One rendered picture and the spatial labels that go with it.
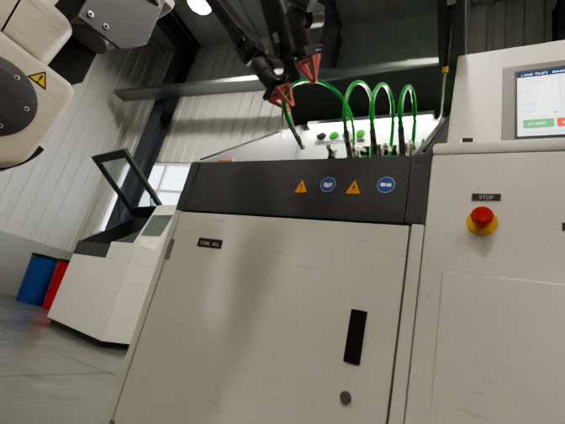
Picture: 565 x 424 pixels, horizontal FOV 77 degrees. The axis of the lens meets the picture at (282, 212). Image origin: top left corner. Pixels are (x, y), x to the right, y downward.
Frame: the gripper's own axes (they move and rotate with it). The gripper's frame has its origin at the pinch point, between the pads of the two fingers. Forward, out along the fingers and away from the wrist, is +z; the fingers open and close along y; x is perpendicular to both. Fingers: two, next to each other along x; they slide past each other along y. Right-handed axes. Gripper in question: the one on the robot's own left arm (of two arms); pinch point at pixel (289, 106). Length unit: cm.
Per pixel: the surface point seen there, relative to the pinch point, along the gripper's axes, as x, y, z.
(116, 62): -246, 570, -522
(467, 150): 11, -43, 44
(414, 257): 31, -32, 55
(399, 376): 47, -26, 69
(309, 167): 24.2, -15.9, 25.2
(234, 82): -311, 369, -261
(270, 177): 29.5, -7.1, 20.6
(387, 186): 22, -30, 40
